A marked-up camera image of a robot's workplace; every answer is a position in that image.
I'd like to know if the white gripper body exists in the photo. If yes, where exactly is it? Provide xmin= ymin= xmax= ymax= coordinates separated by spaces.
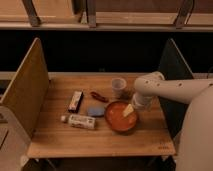
xmin=132 ymin=93 xmax=153 ymax=110

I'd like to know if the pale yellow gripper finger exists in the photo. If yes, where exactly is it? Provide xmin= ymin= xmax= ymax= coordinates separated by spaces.
xmin=123 ymin=104 xmax=134 ymax=117

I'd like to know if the orange ceramic bowl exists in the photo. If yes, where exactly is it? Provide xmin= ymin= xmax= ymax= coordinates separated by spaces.
xmin=104 ymin=101 xmax=138 ymax=133

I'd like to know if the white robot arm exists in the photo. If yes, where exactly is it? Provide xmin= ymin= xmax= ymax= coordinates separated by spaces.
xmin=132 ymin=71 xmax=213 ymax=171

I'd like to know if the translucent plastic cup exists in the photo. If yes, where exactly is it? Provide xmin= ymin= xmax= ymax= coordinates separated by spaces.
xmin=111 ymin=78 xmax=127 ymax=98

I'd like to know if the blue sponge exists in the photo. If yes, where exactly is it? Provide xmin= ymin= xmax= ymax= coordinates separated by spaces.
xmin=87 ymin=107 xmax=105 ymax=117

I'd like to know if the red chili pepper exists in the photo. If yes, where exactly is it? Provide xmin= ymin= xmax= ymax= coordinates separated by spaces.
xmin=90 ymin=92 xmax=109 ymax=103

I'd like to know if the right dark side panel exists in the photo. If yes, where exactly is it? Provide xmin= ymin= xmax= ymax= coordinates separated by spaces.
xmin=157 ymin=37 xmax=195 ymax=138

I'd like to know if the small rectangular box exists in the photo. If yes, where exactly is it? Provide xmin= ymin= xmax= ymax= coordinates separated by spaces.
xmin=68 ymin=91 xmax=83 ymax=113

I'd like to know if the white plastic bottle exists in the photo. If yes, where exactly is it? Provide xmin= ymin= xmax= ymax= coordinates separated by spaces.
xmin=61 ymin=114 xmax=96 ymax=130

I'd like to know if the left wooden side panel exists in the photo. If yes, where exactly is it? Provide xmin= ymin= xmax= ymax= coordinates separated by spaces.
xmin=0 ymin=38 xmax=49 ymax=141

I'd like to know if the wooden shelf rail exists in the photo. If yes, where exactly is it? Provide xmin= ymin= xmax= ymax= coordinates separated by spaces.
xmin=0 ymin=0 xmax=213 ymax=33

